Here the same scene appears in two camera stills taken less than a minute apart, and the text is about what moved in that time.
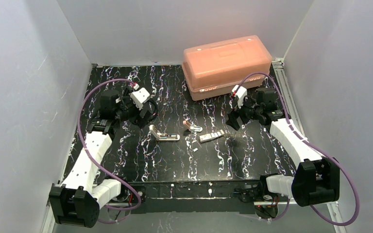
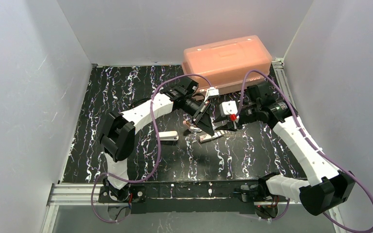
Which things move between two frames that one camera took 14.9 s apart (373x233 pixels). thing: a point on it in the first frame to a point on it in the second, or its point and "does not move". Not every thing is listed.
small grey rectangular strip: (211, 136) does not move
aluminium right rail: (280, 73) does not move
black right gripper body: (238, 115) does not move
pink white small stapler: (192, 127) does not move
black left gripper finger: (141, 119) to (200, 112)
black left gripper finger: (144, 115) to (204, 120)
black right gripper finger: (244, 115) to (221, 118)
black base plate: (203, 197) does not move
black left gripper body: (144, 110) to (201, 112)
